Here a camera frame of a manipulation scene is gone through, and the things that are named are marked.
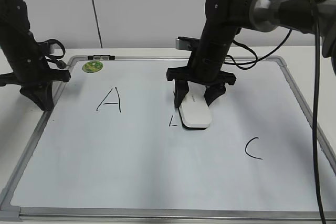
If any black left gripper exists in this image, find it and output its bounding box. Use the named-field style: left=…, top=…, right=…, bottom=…
left=1, top=33, right=71, bottom=111

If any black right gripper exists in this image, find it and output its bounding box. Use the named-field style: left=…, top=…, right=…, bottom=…
left=166, top=28, right=236, bottom=108

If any white whiteboard eraser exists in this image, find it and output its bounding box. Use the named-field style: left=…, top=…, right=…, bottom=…
left=179, top=82, right=212, bottom=130

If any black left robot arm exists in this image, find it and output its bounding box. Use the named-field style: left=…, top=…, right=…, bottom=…
left=1, top=0, right=71, bottom=111

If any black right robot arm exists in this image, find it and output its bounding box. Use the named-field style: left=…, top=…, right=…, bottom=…
left=166, top=0, right=335, bottom=107

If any green round magnet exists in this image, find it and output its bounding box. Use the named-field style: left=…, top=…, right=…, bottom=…
left=82, top=60, right=103, bottom=73

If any black silver board clip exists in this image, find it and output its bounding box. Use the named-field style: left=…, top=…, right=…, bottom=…
left=87, top=55, right=116, bottom=60

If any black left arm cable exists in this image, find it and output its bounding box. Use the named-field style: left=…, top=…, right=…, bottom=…
left=39, top=39, right=68, bottom=71

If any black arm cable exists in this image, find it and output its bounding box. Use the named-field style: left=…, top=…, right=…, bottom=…
left=39, top=39, right=68, bottom=71
left=225, top=0, right=327, bottom=224

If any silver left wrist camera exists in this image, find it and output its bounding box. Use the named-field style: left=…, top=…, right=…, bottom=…
left=49, top=44, right=56, bottom=54

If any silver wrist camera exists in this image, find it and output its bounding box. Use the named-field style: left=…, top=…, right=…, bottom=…
left=175, top=36, right=200, bottom=51
left=49, top=44, right=56, bottom=54

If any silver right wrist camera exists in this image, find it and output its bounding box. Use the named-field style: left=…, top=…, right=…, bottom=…
left=175, top=36, right=200, bottom=51

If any white whiteboard with grey frame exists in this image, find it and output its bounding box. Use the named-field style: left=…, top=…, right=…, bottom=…
left=1, top=56, right=320, bottom=223

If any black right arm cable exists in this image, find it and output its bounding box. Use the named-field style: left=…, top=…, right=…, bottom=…
left=225, top=0, right=327, bottom=224

